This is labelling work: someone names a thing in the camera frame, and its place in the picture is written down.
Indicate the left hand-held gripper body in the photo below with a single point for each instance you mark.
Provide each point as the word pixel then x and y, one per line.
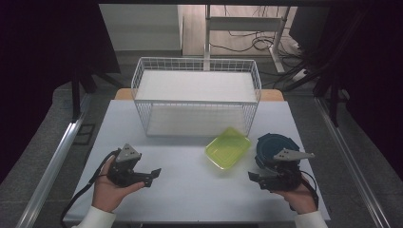
pixel 125 167

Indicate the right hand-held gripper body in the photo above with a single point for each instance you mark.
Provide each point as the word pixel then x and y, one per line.
pixel 282 177

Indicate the dark blue round food container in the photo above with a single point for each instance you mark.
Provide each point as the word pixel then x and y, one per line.
pixel 269 145

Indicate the yellow-green rectangular food container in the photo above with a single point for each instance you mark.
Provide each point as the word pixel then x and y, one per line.
pixel 227 148

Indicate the person's right hand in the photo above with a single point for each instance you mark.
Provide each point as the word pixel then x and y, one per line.
pixel 299 198

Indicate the person's left hand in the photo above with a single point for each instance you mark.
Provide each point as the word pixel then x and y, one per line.
pixel 109 193

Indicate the black stand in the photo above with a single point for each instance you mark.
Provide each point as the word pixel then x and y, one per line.
pixel 333 101
pixel 76 98

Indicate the white power strip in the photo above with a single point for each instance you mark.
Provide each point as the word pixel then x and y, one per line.
pixel 299 75

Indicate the dark curtain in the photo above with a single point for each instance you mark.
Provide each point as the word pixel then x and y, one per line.
pixel 374 79
pixel 38 63

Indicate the white cabinet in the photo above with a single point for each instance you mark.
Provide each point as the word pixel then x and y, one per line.
pixel 142 28

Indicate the black floor bracket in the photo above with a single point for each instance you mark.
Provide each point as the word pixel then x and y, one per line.
pixel 85 134

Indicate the aluminium rail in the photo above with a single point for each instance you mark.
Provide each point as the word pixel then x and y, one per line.
pixel 53 164
pixel 348 161

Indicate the white metal desk frame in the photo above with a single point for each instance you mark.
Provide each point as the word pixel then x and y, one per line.
pixel 244 23

